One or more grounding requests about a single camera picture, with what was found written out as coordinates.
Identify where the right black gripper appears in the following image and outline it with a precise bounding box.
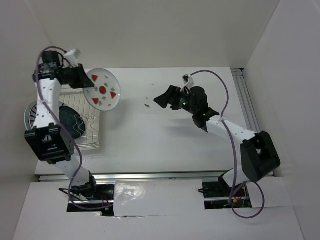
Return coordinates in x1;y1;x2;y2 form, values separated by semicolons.
154;85;197;115

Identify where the dark blue glazed plate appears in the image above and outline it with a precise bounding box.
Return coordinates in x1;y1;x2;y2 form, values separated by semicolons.
59;105;86;140

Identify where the blue striped plate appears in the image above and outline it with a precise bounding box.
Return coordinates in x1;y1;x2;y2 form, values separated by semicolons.
29;101;37;130

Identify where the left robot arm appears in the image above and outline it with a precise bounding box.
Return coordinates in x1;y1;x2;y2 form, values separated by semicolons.
24;46;99;200

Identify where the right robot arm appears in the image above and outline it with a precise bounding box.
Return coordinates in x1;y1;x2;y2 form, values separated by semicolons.
154;85;281;196

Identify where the white glossy cover sheet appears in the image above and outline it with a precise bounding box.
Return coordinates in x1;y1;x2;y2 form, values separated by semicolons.
113;179;205;217

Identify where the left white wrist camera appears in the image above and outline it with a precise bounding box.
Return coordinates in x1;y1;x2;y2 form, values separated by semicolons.
63;49;81;67

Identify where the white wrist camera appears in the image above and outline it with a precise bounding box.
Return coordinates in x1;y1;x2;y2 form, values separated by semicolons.
181;74;195;92
63;49;81;67

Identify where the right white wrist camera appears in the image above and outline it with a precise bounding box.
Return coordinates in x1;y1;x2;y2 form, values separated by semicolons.
181;74;195;92

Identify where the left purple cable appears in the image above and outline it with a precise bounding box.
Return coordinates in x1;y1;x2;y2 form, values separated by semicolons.
34;46;113;210

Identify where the white wire dish rack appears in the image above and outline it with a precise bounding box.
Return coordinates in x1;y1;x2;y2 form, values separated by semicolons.
59;87;101;151

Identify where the aluminium rail frame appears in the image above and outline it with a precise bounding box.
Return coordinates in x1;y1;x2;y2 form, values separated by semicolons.
37;67;275;211

